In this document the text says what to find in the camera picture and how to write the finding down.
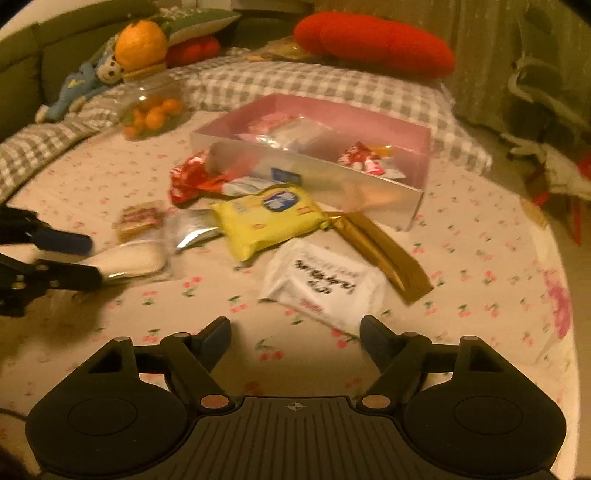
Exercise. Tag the grey checked pillow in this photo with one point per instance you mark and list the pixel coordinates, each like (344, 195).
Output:
(323, 81)

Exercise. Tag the pink and silver cardboard box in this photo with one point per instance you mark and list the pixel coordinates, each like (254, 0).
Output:
(332, 184)

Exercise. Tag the blue monkey plush toy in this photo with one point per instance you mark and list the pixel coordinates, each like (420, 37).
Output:
(78, 87)

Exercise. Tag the cherry print bed sheet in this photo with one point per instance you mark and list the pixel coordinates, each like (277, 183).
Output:
(485, 230)

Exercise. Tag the small red plush cushion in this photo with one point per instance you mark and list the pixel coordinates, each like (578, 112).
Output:
(194, 50)

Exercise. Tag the white office chair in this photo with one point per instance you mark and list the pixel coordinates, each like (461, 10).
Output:
(545, 78)

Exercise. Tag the yellow snack packet blue logo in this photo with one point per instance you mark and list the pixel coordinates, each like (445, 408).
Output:
(268, 226)

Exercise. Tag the crumpled cloth on chair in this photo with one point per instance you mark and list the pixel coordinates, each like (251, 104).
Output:
(563, 170)

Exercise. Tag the red plastic chair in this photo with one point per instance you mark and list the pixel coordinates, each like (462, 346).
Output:
(584, 170)

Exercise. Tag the white packet with black print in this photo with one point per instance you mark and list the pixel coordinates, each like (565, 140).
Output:
(318, 281)

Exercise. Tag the pile of small oranges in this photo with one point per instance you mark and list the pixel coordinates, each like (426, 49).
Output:
(152, 117)

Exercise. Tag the gold packets behind pillow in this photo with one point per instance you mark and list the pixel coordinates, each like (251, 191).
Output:
(277, 48)

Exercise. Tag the green snowflake cushion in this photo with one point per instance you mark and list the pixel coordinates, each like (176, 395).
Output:
(203, 23)

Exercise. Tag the shiny red white snack packet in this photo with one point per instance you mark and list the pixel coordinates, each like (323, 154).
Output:
(187, 180)

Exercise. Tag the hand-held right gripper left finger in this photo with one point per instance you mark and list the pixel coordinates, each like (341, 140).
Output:
(217, 338)

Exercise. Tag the glass jar with orange-shaped lid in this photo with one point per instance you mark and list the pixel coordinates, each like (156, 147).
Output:
(141, 44)

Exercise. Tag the gold brown snack packet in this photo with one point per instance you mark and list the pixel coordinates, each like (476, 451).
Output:
(383, 254)

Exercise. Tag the silver foil snack packet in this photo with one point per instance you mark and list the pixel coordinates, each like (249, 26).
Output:
(191, 228)

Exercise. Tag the clear packet of layered cookies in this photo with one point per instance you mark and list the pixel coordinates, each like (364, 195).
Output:
(138, 219)

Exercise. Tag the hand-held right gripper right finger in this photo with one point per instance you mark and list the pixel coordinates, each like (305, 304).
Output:
(371, 335)

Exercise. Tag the red packet with white flowers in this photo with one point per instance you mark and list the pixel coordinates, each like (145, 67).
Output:
(358, 158)

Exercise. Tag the orange and white snack packet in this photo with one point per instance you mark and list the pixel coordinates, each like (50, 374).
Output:
(387, 151)

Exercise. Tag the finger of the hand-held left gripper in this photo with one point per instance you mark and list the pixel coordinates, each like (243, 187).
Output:
(64, 241)
(69, 275)

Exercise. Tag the large red plush cushion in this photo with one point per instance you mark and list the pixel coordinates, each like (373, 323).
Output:
(369, 41)

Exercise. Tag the grey checked blanket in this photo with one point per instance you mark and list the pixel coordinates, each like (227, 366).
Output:
(27, 152)

